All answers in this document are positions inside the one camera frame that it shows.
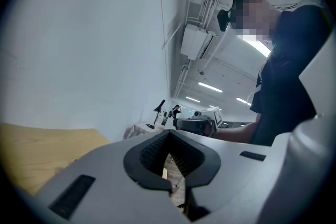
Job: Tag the ceiling light strip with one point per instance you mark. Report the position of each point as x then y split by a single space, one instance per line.
192 99
210 86
258 46
243 101

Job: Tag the round ceiling smoke detector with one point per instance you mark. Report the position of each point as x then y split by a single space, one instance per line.
201 72

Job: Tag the yellow wooden table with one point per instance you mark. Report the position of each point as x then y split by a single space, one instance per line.
39 149

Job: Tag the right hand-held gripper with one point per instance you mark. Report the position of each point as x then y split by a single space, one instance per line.
210 114

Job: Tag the black desk lamp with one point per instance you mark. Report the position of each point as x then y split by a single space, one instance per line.
157 110

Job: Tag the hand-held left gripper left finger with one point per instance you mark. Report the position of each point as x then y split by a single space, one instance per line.
110 186

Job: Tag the person's head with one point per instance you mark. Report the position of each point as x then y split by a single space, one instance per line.
262 21

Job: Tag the person's right forearm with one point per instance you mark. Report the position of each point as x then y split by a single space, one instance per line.
236 133

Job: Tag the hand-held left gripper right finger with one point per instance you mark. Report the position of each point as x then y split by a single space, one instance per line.
236 178

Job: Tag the white wall conduit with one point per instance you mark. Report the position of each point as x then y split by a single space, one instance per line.
162 15

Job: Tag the black head-worn camera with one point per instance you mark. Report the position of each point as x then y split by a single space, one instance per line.
224 19

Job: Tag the white ceiling air conditioner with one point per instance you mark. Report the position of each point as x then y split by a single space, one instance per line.
195 42

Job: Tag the person's black shirt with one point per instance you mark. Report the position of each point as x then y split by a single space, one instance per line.
288 73

